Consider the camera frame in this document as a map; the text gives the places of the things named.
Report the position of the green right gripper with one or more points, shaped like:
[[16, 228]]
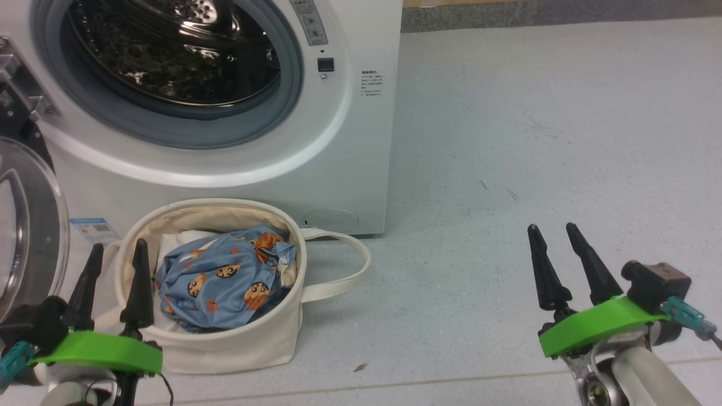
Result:
[[592, 327]]

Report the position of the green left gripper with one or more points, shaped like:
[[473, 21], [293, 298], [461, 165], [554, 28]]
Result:
[[96, 349]]

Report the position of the washing machine door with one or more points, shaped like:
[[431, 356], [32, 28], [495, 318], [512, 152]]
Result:
[[34, 225]]

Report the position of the blue cartoon print garment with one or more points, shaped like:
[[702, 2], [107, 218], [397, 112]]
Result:
[[225, 287]]

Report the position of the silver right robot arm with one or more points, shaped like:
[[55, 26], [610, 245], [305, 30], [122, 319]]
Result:
[[643, 378]]

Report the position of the white front-load washing machine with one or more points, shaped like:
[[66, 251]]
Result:
[[316, 169]]

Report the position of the blue energy label sticker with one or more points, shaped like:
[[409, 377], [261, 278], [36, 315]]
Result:
[[93, 230]]

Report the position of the white cloth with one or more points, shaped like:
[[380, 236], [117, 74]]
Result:
[[186, 239]]

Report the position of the cream canvas laundry basket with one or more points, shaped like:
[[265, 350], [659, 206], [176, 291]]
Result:
[[242, 349]]

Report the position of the small black text label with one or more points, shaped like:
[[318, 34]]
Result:
[[372, 83]]

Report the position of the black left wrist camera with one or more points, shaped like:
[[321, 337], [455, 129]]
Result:
[[34, 324]]

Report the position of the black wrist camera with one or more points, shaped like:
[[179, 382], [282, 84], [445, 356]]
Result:
[[657, 285], [34, 324]]

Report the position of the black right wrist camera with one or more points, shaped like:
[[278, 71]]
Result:
[[657, 285]]

